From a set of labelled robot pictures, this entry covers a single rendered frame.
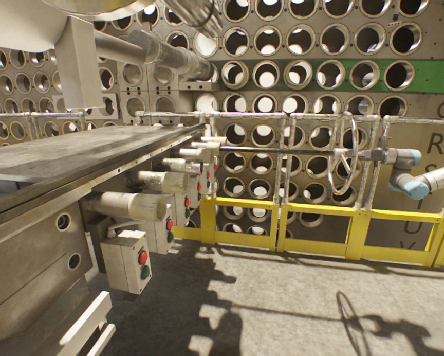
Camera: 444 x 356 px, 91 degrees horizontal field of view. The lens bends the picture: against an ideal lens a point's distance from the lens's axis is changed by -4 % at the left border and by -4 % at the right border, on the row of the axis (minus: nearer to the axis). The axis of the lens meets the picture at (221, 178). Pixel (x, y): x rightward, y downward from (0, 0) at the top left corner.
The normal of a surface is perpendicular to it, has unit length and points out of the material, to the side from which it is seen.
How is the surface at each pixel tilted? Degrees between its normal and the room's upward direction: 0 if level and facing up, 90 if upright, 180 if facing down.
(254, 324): 0
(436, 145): 90
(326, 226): 90
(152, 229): 90
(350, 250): 90
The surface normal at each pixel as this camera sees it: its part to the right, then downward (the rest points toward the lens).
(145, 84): -0.19, 0.32
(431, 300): 0.00, -0.95
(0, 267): 0.98, 0.07
